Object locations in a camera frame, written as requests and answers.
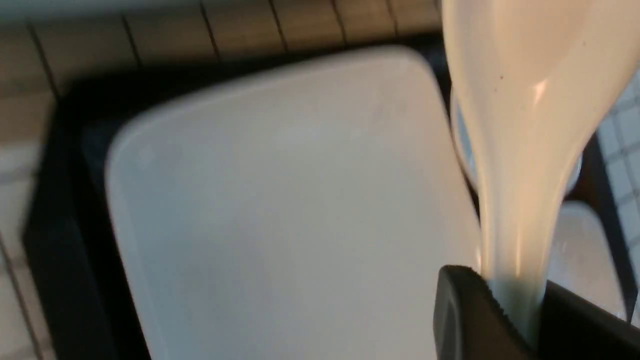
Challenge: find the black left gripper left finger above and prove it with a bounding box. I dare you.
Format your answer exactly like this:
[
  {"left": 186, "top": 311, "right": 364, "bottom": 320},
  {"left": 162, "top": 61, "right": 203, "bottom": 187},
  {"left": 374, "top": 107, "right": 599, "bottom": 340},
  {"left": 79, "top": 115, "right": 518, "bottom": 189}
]
[{"left": 433, "top": 265, "right": 533, "bottom": 360}]

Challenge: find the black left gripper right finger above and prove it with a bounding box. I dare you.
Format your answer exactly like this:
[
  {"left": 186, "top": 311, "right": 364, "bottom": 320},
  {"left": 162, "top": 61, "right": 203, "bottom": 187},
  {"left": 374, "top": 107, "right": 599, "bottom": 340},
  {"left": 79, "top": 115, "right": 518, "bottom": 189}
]
[{"left": 538, "top": 281, "right": 640, "bottom": 360}]

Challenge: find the white square rice plate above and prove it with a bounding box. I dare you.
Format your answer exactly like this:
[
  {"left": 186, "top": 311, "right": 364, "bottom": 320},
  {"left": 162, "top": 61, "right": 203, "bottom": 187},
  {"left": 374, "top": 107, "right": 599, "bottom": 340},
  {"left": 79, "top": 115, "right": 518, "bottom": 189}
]
[{"left": 105, "top": 46, "right": 480, "bottom": 360}]

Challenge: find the white soup spoon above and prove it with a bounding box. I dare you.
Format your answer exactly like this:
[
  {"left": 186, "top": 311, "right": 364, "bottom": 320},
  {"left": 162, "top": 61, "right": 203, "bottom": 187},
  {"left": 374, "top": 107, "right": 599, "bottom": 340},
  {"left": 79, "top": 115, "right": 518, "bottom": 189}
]
[{"left": 441, "top": 0, "right": 640, "bottom": 347}]

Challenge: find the black serving tray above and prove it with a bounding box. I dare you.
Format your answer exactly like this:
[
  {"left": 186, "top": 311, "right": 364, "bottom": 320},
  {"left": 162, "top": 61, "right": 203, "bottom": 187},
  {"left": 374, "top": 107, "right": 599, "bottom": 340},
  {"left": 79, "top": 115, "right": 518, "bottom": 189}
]
[{"left": 22, "top": 32, "right": 638, "bottom": 360}]

